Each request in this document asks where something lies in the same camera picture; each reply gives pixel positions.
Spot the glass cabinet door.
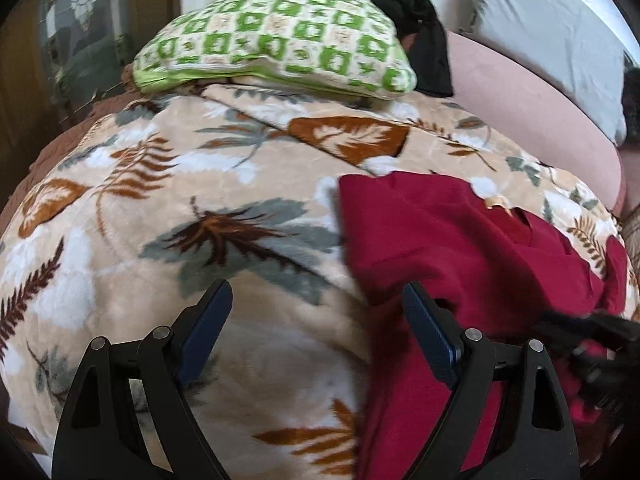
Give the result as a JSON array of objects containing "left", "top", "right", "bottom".
[{"left": 30, "top": 0, "right": 137, "bottom": 113}]

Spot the brown quilt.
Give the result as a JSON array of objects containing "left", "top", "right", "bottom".
[{"left": 0, "top": 62, "right": 143, "bottom": 221}]

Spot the black cloth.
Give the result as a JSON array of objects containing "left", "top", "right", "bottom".
[{"left": 264, "top": 0, "right": 454, "bottom": 97}]

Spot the green patterned pillow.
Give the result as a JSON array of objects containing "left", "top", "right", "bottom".
[{"left": 132, "top": 0, "right": 418, "bottom": 98}]

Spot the leaf print fleece blanket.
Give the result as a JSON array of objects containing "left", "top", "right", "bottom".
[{"left": 0, "top": 82, "right": 632, "bottom": 480}]

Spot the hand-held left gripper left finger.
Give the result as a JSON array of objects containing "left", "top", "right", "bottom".
[{"left": 51, "top": 279, "right": 236, "bottom": 480}]

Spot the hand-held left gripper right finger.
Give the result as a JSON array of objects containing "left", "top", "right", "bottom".
[{"left": 400, "top": 281, "right": 583, "bottom": 480}]

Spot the red garment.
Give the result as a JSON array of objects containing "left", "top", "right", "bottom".
[{"left": 337, "top": 171, "right": 633, "bottom": 480}]

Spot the grey pillow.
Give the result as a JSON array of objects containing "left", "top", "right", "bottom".
[{"left": 467, "top": 0, "right": 637, "bottom": 147}]

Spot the pink quilted bed sheet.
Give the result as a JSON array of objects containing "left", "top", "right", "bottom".
[{"left": 445, "top": 29, "right": 628, "bottom": 213}]

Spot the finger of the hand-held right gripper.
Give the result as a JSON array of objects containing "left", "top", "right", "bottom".
[{"left": 532, "top": 310, "right": 640, "bottom": 350}]

